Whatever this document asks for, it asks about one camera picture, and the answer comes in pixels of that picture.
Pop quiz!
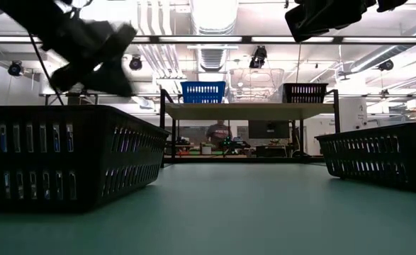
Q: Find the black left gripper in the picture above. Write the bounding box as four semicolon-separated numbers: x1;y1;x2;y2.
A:
43;19;135;98

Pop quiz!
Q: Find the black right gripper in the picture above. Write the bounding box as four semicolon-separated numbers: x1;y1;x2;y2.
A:
284;0;378;43

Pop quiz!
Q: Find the black slotted plastic basket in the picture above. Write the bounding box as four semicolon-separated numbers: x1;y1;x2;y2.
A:
315;122;416;194
283;82;330;104
0;105;170;214

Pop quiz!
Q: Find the clear plastic bin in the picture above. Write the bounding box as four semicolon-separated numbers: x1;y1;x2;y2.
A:
227;67;286;104

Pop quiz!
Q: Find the blue slotted plastic basket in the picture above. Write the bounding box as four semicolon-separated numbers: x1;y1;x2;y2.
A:
180;81;227;104

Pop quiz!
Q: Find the white room pillar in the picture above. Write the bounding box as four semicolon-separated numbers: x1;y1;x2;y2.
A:
338;97;369;157

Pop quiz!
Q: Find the person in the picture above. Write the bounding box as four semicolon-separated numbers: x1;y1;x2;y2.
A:
206;119;234;148

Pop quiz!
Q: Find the teal table mat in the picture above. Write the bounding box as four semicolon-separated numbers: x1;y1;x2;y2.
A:
0;162;416;255

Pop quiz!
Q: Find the black background rig frame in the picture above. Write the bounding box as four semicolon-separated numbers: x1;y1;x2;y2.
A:
39;92;99;106

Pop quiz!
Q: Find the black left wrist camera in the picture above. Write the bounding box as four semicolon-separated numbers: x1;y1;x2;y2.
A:
99;23;138;60

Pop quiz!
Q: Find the black ceiling cord reel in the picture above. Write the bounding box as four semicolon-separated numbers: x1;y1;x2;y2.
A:
7;59;25;77
377;59;395;72
128;55;144;72
249;45;268;70

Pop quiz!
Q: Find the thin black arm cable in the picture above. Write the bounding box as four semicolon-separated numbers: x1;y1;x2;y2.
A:
28;33;66;106

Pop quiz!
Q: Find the wooden shelf black metal frame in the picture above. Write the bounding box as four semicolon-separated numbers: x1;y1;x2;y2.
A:
159;88;340;169

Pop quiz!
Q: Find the black wall monitor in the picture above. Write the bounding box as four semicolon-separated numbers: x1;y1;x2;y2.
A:
248;120;291;140

